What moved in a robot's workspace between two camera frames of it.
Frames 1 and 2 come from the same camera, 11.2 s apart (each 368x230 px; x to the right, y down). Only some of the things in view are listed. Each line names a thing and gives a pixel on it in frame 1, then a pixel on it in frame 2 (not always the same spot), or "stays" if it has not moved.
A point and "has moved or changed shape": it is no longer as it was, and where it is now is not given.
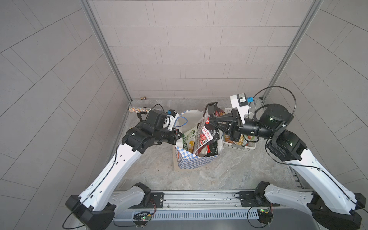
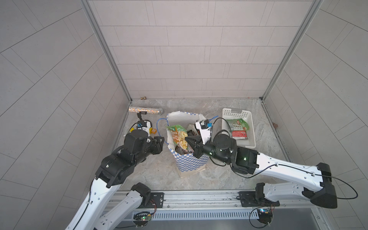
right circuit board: (265, 215) stays
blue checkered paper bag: (186, 120) has moved or changed shape
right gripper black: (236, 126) → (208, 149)
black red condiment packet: (212, 149) has moved or changed shape
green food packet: (247, 138) → (179, 135)
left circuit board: (142, 218) stays
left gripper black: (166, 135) → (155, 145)
